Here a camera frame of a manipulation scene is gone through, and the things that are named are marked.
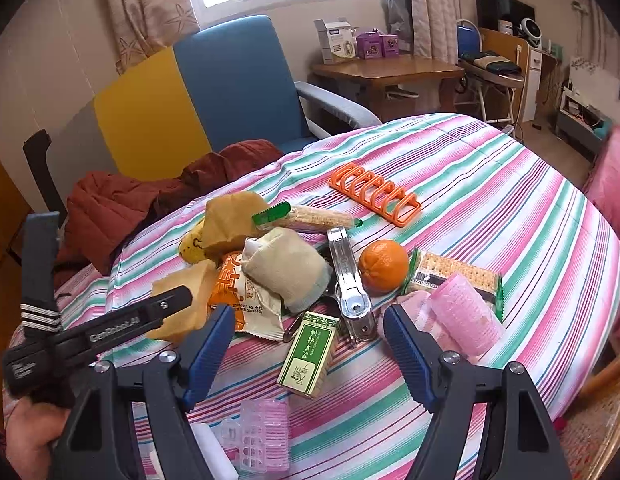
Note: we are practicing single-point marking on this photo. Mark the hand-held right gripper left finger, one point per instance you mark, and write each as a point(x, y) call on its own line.
point(212, 350)

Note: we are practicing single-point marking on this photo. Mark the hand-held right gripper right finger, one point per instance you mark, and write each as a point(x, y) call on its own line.
point(407, 355)

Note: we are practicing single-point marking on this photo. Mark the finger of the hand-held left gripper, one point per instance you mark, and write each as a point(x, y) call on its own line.
point(164, 306)

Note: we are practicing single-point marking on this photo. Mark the tan paper bag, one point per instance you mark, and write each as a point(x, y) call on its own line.
point(229, 220)
point(199, 275)

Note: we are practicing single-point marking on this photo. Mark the green toothpick box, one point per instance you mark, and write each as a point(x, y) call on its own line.
point(310, 355)

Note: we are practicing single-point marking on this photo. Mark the long green-ended cracker packet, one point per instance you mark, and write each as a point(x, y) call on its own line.
point(315, 217)

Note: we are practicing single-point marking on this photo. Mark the striped cloth covered desktop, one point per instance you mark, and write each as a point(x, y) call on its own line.
point(490, 200)

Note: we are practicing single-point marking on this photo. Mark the person's left hand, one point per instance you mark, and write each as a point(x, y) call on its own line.
point(32, 440)

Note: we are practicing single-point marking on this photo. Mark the orange snack packet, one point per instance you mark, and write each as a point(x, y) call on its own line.
point(234, 285)

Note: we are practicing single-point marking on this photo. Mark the clear plastic box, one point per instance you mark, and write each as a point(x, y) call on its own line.
point(229, 432)

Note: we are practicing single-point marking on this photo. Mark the orange fruit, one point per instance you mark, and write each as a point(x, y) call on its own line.
point(384, 266)

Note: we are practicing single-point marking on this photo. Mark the silver metal hand tool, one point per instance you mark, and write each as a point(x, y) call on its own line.
point(347, 285)

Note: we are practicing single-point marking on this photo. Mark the flat cracker packet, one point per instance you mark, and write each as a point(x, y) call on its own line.
point(450, 270)

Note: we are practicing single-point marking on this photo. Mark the white plastic block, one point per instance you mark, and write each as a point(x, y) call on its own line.
point(209, 452)

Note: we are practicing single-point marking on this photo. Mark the beige sock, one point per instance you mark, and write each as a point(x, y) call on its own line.
point(285, 270)

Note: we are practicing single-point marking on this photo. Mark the rust red jacket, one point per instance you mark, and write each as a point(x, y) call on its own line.
point(114, 205)

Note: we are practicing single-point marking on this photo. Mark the orange plastic rack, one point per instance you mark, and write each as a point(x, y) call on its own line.
point(410, 216)

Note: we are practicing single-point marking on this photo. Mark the yellow padded panel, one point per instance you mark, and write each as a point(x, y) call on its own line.
point(144, 110)

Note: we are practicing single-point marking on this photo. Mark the wicker chair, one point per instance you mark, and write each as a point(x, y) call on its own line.
point(605, 400)

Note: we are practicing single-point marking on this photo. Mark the blue armchair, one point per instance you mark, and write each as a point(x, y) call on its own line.
point(229, 75)

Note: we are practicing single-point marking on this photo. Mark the dark shoe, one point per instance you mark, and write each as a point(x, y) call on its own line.
point(402, 92)

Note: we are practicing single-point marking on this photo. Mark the pink bedsheet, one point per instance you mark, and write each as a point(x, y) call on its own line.
point(610, 175)

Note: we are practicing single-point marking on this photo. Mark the grey storage crate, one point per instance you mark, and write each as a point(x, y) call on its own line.
point(575, 130)

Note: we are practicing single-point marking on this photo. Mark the wooden side table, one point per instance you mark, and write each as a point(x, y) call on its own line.
point(390, 67)

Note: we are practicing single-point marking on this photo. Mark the beige starfish curtain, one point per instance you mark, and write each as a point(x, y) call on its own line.
point(149, 5)

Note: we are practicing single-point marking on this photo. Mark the purple box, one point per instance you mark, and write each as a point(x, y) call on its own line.
point(391, 46)
point(370, 45)

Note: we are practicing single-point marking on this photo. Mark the white carton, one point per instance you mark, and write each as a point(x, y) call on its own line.
point(335, 42)

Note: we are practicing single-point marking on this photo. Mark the blue folding chair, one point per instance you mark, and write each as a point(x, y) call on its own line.
point(467, 37)

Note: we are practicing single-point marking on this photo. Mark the wooden cabinet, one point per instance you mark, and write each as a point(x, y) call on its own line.
point(505, 42)

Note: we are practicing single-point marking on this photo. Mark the white fan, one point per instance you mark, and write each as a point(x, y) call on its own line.
point(531, 30)

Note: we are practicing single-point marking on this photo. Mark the pale patterned curtain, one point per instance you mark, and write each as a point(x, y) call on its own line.
point(435, 5)

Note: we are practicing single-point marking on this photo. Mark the black monitor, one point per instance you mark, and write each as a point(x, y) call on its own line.
point(510, 10)

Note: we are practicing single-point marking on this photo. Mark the black chair post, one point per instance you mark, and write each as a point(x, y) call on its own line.
point(39, 160)

